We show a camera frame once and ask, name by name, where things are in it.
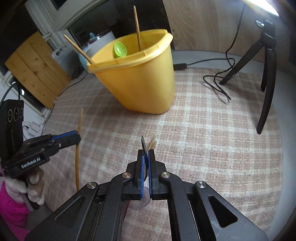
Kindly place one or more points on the checkered pink table cloth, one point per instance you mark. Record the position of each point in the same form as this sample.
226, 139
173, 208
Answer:
201, 137

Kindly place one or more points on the light wooden back panel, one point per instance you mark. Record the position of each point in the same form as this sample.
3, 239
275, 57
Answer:
218, 26

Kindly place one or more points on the wooden plank board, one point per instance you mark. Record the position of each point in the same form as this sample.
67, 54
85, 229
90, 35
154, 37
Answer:
34, 67

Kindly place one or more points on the white window frame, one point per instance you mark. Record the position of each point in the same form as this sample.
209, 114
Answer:
52, 22

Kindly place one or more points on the wooden chopstick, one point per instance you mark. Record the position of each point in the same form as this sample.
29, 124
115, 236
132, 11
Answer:
79, 50
137, 28
77, 153

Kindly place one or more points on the grey cutting board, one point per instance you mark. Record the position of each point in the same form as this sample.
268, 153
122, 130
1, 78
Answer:
67, 58

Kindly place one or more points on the yellow plastic utensil bin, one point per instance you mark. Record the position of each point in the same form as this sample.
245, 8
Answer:
143, 81

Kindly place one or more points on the chopsticks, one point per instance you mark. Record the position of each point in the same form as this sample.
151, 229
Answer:
152, 143

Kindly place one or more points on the green plastic spoon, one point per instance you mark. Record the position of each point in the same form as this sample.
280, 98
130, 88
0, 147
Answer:
120, 50

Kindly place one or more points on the left gloved hand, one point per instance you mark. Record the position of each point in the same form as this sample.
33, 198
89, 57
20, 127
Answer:
34, 188

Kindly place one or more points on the black tripod stand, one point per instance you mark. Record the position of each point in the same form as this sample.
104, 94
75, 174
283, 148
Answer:
267, 41

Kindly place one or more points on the white electric kettle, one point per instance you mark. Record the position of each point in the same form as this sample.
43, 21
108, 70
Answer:
96, 42

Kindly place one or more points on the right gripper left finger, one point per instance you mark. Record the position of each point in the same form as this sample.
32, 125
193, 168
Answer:
133, 179

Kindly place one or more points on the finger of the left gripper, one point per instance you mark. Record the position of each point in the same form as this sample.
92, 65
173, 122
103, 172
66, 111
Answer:
64, 135
68, 141

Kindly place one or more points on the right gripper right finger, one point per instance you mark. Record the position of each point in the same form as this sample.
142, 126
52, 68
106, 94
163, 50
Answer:
159, 186

